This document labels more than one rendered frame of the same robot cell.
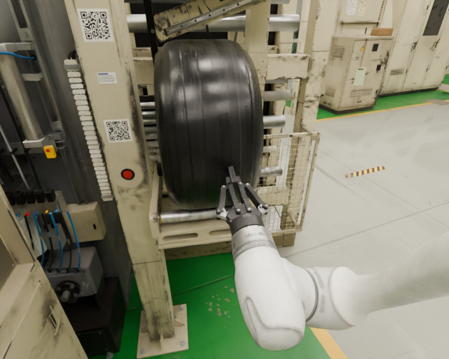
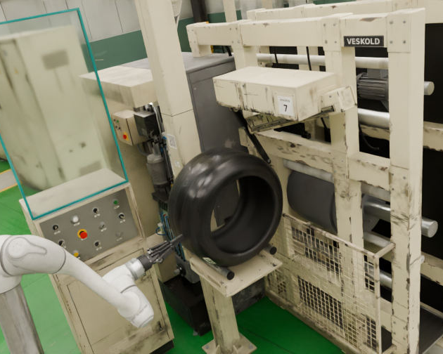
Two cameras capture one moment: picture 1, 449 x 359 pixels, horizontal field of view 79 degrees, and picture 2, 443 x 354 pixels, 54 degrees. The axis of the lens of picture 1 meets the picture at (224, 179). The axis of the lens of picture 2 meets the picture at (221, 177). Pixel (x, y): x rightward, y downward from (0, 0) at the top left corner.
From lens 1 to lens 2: 190 cm
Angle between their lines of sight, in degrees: 61
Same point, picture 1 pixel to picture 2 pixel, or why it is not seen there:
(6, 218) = (135, 213)
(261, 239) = (129, 264)
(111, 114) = not seen: hidden behind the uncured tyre
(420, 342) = not seen: outside the picture
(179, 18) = (257, 122)
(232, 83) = (190, 190)
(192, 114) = (172, 199)
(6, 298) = (124, 245)
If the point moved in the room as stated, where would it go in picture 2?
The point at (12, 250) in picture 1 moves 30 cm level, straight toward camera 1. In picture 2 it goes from (138, 227) to (113, 257)
